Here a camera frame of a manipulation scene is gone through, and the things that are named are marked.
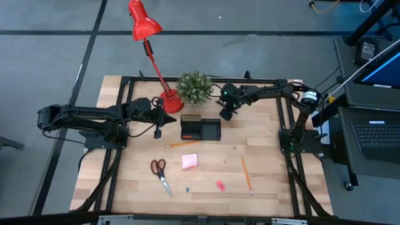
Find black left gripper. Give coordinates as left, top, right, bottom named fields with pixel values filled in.
left=146, top=97, right=178, bottom=128

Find black aluminium table frame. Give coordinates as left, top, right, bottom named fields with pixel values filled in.
left=70, top=70, right=334, bottom=219

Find red desk lamp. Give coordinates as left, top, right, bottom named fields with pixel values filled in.
left=127, top=0, right=185, bottom=115

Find green potted plant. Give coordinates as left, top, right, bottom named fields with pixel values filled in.
left=175, top=70, right=215, bottom=106

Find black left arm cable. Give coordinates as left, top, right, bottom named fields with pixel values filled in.
left=127, top=122, right=158, bottom=139

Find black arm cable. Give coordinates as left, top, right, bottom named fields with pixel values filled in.
left=127, top=122, right=158, bottom=139
left=207, top=82, right=223, bottom=98

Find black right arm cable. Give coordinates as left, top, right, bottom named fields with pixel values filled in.
left=207, top=82, right=223, bottom=98

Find black power adapter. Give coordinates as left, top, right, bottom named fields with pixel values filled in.
left=354, top=37, right=381, bottom=66

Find pink sticky note pad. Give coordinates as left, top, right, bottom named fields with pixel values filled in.
left=181, top=153, right=199, bottom=171

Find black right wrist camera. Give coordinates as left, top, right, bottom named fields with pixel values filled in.
left=219, top=107, right=234, bottom=122

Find yellow floor cable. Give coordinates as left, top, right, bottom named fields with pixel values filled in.
left=307, top=0, right=341, bottom=14

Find grey furniture leg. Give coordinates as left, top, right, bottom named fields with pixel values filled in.
left=0, top=136, right=25, bottom=151

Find black diagonal stand pole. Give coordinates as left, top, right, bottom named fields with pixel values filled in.
left=342, top=0, right=400, bottom=47

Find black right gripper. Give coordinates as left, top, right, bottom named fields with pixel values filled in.
left=216, top=81, right=251, bottom=111

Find orange wooden pencil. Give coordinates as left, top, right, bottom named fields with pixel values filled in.
left=165, top=140, right=203, bottom=148
left=239, top=156, right=254, bottom=196

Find computer monitor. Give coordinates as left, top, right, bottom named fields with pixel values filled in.
left=352, top=40, right=400, bottom=90

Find black laptop keyboard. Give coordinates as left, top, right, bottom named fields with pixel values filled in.
left=350, top=120, right=400, bottom=163

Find black mesh desk organizer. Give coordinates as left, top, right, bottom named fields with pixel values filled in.
left=180, top=114, right=222, bottom=141

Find red-handled scissors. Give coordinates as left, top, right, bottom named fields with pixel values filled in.
left=150, top=159, right=174, bottom=198

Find white cable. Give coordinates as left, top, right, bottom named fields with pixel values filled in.
left=324, top=39, right=400, bottom=101

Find black frame beam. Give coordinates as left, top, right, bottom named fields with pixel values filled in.
left=0, top=211, right=400, bottom=225

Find laptop computer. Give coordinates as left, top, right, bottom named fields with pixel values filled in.
left=332, top=36, right=400, bottom=188

